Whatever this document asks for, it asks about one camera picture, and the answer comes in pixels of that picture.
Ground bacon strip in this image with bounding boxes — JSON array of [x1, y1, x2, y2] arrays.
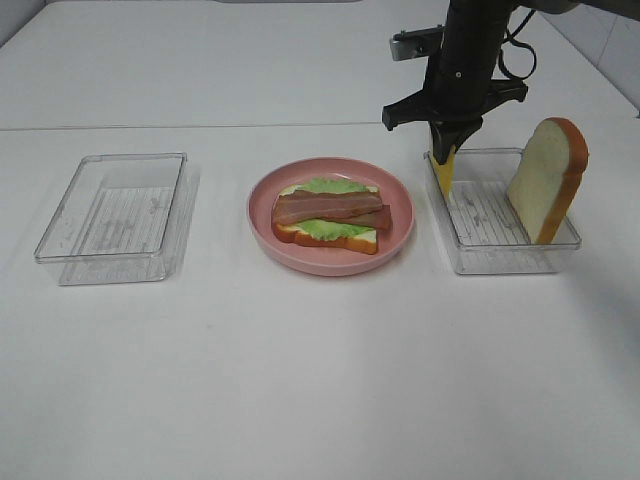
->
[[272, 190, 384, 225], [323, 205, 392, 230]]

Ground clear plastic tray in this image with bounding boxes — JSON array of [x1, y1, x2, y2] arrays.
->
[[34, 152, 199, 286], [426, 148, 582, 275]]

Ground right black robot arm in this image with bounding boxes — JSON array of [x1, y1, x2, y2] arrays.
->
[[382, 0, 576, 165]]

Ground pink round plate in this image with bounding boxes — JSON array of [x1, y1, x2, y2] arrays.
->
[[247, 157, 415, 276]]

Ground bread slice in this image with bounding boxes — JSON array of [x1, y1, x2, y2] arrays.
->
[[507, 117, 589, 244], [271, 211, 378, 255]]

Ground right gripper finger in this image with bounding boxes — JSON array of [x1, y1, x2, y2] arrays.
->
[[429, 121, 458, 164], [449, 117, 483, 152]]

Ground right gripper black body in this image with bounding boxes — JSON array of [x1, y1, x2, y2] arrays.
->
[[382, 54, 528, 131]]

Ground green lettuce leaf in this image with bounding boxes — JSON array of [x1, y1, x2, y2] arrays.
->
[[272, 177, 381, 244]]

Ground left clear plastic tray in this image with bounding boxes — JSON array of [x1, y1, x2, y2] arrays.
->
[[34, 152, 199, 286]]

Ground yellow cheese slice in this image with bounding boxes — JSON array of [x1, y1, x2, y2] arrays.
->
[[430, 146, 456, 200]]

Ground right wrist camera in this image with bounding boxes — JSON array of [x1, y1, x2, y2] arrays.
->
[[389, 25, 444, 61]]

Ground right clear plastic tray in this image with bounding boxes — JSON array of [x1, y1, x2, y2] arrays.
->
[[426, 148, 582, 275]]

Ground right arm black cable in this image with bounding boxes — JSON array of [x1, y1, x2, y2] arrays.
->
[[494, 7, 539, 81]]

